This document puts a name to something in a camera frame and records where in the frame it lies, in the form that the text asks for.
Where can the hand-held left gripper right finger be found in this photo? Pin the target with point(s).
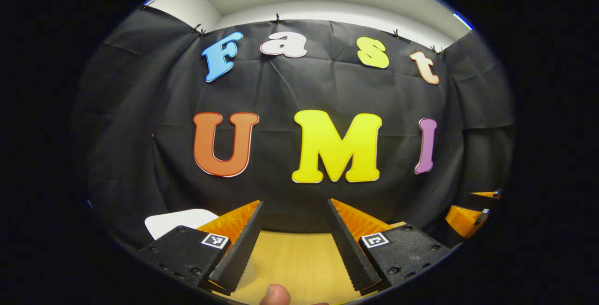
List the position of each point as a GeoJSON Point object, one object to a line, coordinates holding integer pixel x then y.
{"type": "Point", "coordinates": [353, 251]}

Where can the white desktop garbage bin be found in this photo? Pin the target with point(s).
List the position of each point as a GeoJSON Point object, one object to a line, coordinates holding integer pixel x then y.
{"type": "Point", "coordinates": [178, 221]}

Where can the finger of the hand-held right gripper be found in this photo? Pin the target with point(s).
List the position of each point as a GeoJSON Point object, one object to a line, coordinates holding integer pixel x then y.
{"type": "Point", "coordinates": [486, 194]}
{"type": "Point", "coordinates": [461, 221]}

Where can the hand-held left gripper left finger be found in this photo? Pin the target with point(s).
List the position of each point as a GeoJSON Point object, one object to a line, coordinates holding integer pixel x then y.
{"type": "Point", "coordinates": [238, 251]}

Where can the black backdrop cloth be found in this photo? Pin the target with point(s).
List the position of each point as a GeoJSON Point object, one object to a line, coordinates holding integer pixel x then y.
{"type": "Point", "coordinates": [281, 202]}

